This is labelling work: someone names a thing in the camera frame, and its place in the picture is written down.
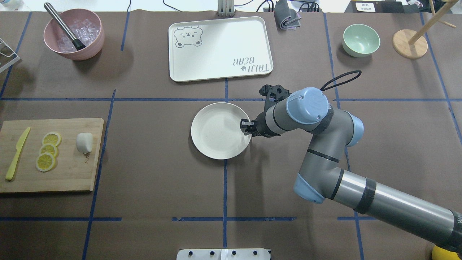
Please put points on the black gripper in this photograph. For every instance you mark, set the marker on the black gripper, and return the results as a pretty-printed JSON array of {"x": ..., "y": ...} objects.
[{"x": 258, "y": 126}]

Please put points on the yellow plastic knife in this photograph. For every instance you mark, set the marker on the yellow plastic knife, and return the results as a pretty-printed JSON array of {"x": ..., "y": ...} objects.
[{"x": 19, "y": 145}]

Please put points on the pink bowl with ice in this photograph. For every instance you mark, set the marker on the pink bowl with ice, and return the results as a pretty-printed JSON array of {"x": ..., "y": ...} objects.
[{"x": 88, "y": 28}]

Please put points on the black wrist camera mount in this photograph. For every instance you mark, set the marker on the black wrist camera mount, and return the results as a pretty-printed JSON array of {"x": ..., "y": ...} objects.
[{"x": 273, "y": 94}]

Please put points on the lemon slice middle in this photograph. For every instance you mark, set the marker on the lemon slice middle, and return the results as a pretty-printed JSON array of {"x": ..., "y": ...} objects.
[{"x": 49, "y": 148}]

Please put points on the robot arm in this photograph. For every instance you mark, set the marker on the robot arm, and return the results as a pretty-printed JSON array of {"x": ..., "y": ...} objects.
[{"x": 321, "y": 176}]

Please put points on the white wire cup rack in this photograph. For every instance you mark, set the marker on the white wire cup rack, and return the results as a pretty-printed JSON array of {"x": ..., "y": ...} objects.
[{"x": 8, "y": 57}]

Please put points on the aluminium frame post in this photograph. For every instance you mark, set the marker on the aluminium frame post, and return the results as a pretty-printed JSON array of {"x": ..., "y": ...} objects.
[{"x": 226, "y": 8}]

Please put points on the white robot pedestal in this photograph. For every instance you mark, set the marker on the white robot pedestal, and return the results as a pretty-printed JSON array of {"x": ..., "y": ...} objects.
[{"x": 225, "y": 254}]

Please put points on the white bear tray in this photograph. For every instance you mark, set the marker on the white bear tray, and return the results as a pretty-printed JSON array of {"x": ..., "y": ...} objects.
[{"x": 219, "y": 48}]

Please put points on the wooden stand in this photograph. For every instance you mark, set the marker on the wooden stand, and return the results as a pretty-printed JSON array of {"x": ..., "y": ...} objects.
[{"x": 412, "y": 44}]

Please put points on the lemon slice bottom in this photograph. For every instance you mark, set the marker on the lemon slice bottom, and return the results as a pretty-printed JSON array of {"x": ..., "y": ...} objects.
[{"x": 45, "y": 162}]

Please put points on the bamboo cutting board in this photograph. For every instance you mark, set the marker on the bamboo cutting board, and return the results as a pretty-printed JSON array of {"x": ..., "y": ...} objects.
[{"x": 74, "y": 171}]

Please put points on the grey folded cloth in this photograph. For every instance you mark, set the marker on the grey folded cloth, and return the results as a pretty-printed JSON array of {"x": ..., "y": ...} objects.
[{"x": 286, "y": 18}]

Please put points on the yellow lemon lower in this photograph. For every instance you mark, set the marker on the yellow lemon lower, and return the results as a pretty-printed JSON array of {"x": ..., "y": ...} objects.
[{"x": 438, "y": 253}]

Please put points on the mint green bowl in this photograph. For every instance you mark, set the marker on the mint green bowl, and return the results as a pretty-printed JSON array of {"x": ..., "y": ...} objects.
[{"x": 359, "y": 40}]

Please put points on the lemon slice top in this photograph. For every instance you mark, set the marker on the lemon slice top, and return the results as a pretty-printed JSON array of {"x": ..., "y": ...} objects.
[{"x": 53, "y": 138}]

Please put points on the cream round plate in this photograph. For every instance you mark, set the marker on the cream round plate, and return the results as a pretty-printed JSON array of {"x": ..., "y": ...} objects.
[{"x": 216, "y": 131}]

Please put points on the lemon slice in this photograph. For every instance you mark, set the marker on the lemon slice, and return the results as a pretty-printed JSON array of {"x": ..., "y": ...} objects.
[
  {"x": 45, "y": 162},
  {"x": 49, "y": 148},
  {"x": 53, "y": 138}
]

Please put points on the white steamed bun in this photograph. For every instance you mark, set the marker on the white steamed bun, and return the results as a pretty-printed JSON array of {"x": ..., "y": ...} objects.
[{"x": 84, "y": 142}]

